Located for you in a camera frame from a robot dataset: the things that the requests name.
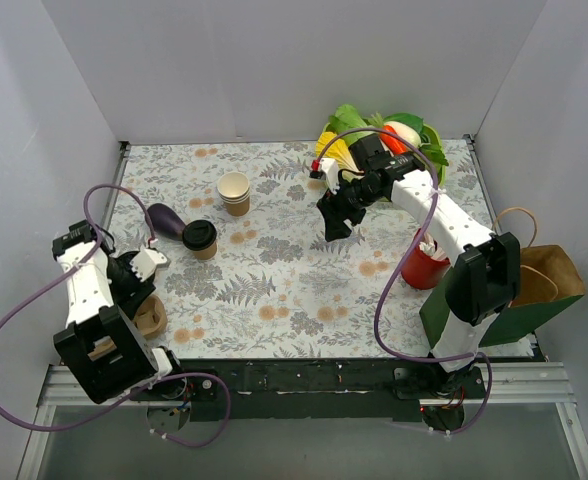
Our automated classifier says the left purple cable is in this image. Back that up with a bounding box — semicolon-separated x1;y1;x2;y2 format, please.
0;183;233;449

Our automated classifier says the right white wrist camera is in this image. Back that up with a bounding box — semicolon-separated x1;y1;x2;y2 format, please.
309;157;340;194

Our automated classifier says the stack of paper cups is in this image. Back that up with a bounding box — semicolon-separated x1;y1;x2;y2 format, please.
217;172;250;217

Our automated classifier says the green plastic vegetable tray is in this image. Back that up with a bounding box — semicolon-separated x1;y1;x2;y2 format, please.
315;113;449;186

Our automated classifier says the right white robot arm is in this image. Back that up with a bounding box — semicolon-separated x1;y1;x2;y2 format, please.
310;127;520;398

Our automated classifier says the brown cardboard cup carrier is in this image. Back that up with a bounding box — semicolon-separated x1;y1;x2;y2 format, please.
133;295;168;339

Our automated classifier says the yellow napa cabbage leaf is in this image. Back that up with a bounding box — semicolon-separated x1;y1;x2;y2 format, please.
315;131;358;171

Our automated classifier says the aluminium frame rail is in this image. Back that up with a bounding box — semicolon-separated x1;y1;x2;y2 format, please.
19;359;588;479

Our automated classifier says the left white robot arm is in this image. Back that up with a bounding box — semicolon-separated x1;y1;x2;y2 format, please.
52;220;187;404

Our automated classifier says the green leafy bok choy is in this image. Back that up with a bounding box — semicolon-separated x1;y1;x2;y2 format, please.
420;143;449;177

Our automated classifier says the white radish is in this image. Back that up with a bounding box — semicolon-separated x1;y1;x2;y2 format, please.
384;120;422;147

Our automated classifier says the dark green spinach leaf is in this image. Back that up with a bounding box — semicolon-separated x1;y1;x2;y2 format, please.
384;112;424;133

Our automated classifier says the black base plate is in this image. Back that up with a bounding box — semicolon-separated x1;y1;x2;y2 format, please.
59;349;548;424

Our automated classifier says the black coffee cup lid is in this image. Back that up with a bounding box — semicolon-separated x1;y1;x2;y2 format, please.
181;219;217;251

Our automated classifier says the purple eggplant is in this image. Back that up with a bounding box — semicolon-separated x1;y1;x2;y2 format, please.
147;203;186;241

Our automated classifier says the green napa cabbage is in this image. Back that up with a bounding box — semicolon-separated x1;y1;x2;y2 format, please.
328;104;370;147

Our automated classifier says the red straw holder cup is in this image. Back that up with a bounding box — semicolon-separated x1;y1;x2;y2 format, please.
401;243;450;290

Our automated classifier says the brown paper coffee cup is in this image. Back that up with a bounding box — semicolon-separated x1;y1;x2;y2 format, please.
192;240;218;261

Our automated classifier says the purple cable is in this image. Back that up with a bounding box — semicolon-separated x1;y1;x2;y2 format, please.
0;183;233;449
311;127;493;442

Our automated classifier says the brown and green paper bag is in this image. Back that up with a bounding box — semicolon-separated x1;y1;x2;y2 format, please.
420;207;586;348

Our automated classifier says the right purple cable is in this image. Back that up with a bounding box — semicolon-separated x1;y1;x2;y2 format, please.
311;127;493;442

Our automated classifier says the orange carrot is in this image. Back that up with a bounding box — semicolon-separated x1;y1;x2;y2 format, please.
379;123;408;155

